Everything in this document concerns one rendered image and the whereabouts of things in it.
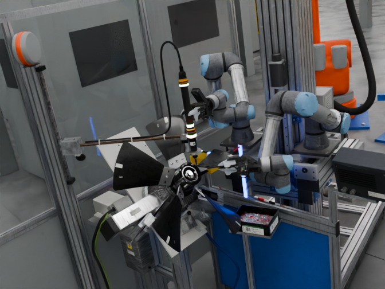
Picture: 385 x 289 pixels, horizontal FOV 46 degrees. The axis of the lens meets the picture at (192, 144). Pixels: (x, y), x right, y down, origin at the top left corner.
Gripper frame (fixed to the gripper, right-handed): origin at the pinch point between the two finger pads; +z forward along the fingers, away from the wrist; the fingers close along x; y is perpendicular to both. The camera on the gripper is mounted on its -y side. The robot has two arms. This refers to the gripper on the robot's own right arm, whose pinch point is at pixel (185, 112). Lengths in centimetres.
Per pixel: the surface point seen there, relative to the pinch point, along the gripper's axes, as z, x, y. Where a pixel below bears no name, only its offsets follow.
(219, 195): -10.7, -4.9, 48.4
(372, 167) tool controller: -17, -79, 27
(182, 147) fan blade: -0.7, 6.0, 18.6
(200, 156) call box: -39, 24, 42
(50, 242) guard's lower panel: 37, 79, 66
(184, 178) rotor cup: 13.4, -3.2, 27.6
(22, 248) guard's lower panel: 53, 81, 61
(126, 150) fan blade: 26.9, 16.6, 9.7
